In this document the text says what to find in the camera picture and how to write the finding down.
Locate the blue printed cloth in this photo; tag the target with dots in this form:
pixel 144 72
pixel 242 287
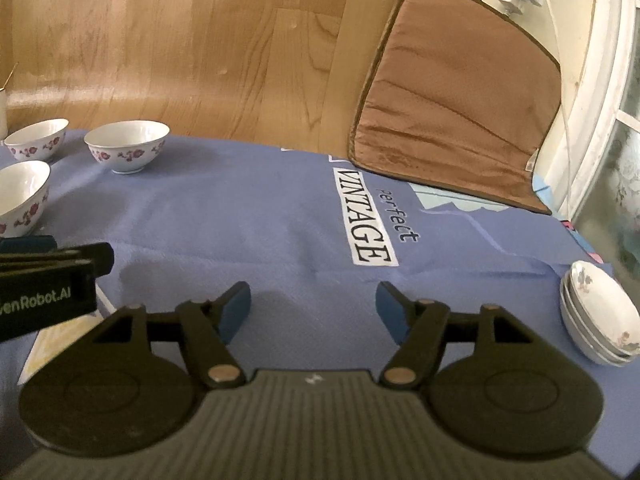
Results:
pixel 250 220

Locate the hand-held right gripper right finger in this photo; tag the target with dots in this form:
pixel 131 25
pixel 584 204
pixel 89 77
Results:
pixel 391 312

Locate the brown seat cushion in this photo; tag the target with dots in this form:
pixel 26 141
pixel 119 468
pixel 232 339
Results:
pixel 455 95

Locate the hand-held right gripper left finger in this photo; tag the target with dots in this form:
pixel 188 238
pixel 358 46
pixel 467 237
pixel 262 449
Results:
pixel 235 312

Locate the white floral bowl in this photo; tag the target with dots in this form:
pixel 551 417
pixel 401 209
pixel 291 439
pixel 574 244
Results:
pixel 37 137
pixel 127 147
pixel 20 195

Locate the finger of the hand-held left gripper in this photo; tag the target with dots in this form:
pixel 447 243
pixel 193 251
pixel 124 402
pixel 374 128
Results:
pixel 85 259
pixel 30 243

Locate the frosted floral glass door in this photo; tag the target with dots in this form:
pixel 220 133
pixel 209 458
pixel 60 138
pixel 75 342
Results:
pixel 627 175

